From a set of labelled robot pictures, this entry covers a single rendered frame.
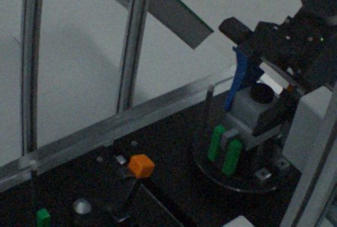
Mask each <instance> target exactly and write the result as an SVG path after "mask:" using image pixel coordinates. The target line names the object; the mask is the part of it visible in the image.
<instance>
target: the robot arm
mask: <svg viewBox="0 0 337 227"><path fill-rule="evenodd" d="M300 1H301V2H302V6H301V7H300V9H299V10H298V11H297V13H296V14H295V15H294V17H291V16H289V15H288V16H287V18H286V19H285V21H284V22H283V23H282V24H280V25H278V24H276V23H270V22H263V21H259V22H258V24H257V26H256V28H255V30H254V32H253V31H252V30H251V29H250V28H249V27H247V26H246V25H245V24H244V23H243V22H241V21H240V20H238V19H237V18H236V17H230V18H228V19H225V20H223V21H222V23H221V24H220V26H219V27H218V29H219V30H220V32H222V33H223V34H224V35H225V36H226V37H227V38H228V39H229V40H231V41H232V42H233V43H234V44H236V45H237V47H234V46H232V49H233V50H234V51H235V52H236V63H237V65H236V69H235V77H234V80H233V82H232V85H231V88H230V91H229V94H228V96H227V99H226V102H225V105H224V107H223V109H224V110H225V111H226V112H227V113H229V112H230V111H231V107H232V102H233V99H234V95H235V93H236V92H238V91H240V90H242V89H244V88H247V87H249V86H253V85H254V84H255V83H256V82H257V81H258V80H259V79H260V78H261V77H262V76H263V75H264V74H265V71H264V70H262V69H261V67H260V64H261V63H262V62H264V63H266V64H267V66H269V67H270V68H271V69H272V70H274V71H275V72H277V73H278V74H279V75H281V77H282V78H284V79H285V80H286V81H287V82H288V83H290V84H291V85H292V86H294V87H293V89H292V90H291V92H289V91H288V90H287V89H285V88H283V89H282V91H281V94H280V98H279V99H278V100H277V102H276V103H275V104H274V105H273V106H272V108H271V109H270V110H269V112H268V113H267V114H266V115H265V116H264V117H263V118H262V119H261V120H260V122H259V123H258V124H257V126H256V127H255V129H254V131H253V132H252V135H253V136H254V137H255V138H256V137H258V136H260V135H262V134H263V133H265V132H267V131H269V130H271V129H273V128H275V127H276V126H278V125H280V124H282V123H284V122H286V121H287V120H290V119H292V118H294V115H295V113H296V109H297V107H298V105H299V100H300V98H301V97H303V96H305V95H307V94H309V93H310V92H313V91H314V90H316V89H319V88H321V87H322V86H321V85H320V84H318V83H309V82H308V81H307V79H308V78H310V75H309V74H308V72H309V71H310V70H311V67H313V66H314V64H315V62H316V61H317V60H318V59H319V58H320V55H321V56H323V57H325V55H326V54H327V53H328V51H327V50H326V48H327V47H328V46H329V44H330V42H331V40H333V38H334V37H335V36H336V34H337V0H300ZM288 68H291V69H292V71H293V72H294V73H295V75H294V76H293V75H292V74H290V73H289V72H288V71H287V69H288Z"/></svg>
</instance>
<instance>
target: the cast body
mask: <svg viewBox="0 0 337 227"><path fill-rule="evenodd" d="M278 99H279V97H277V96H276V94H275V91H274V90H273V88H271V87H270V85H268V84H266V83H255V84H254V85H253V86H249V87H247V88H244V89H242V90H240V91H238V92H236V93H235V95H234V99H233V102H232V107H231V111H230V112H229V113H227V114H226V118H225V121H224V124H223V127H224V128H225V129H226V130H227V132H224V133H223V134H222V136H221V139H220V147H222V148H223V149H224V150H225V149H227V148H228V147H229V142H230V141H233V140H235V139H239V140H240V142H242V143H243V147H242V149H243V150H244V151H248V150H249V149H250V148H251V147H254V146H256V145H257V144H260V143H262V142H263V141H265V140H267V139H269V138H271V137H273V136H274V135H276V134H277V133H278V132H279V129H280V127H281V124H280V125H278V126H276V127H275V128H273V129H271V130H269V131H267V132H265V133H263V134H262V135H260V136H258V137H256V138H255V137H254V136H253V135H252V132H253V131H254V129H255V127H256V126H257V124H258V123H259V122H260V120H261V119H262V118H263V117H264V116H265V115H266V114H267V113H268V112H269V110H270V109H271V108H272V106H273V105H274V104H275V103H276V102H277V100H278Z"/></svg>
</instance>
